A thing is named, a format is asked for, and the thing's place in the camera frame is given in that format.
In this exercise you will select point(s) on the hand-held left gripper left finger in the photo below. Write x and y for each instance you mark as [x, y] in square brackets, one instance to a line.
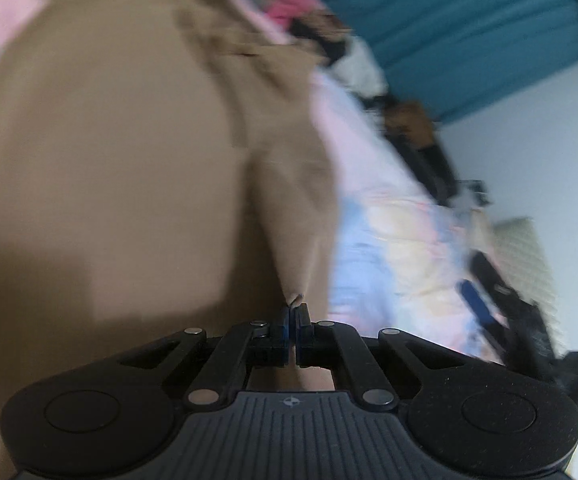
[283, 332]

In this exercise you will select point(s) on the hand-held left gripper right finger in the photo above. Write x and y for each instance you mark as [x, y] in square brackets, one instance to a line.
[300, 332]

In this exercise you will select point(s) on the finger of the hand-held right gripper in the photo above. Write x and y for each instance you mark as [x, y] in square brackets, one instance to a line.
[475, 302]
[489, 272]

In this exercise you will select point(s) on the tan garment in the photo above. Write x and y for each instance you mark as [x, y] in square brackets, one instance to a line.
[119, 160]

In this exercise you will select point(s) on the cream ribbed cushion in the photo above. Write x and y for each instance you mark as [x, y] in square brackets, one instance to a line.
[529, 265]

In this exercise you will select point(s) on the pastel printed blanket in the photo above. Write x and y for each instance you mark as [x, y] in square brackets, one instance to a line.
[389, 240]

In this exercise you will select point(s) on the brown and black cloth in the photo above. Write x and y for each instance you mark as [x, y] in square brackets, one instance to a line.
[419, 135]

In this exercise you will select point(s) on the white cloth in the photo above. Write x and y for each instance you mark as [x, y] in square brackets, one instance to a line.
[361, 67]

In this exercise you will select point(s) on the teal curtain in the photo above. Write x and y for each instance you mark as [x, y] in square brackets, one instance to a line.
[449, 25]

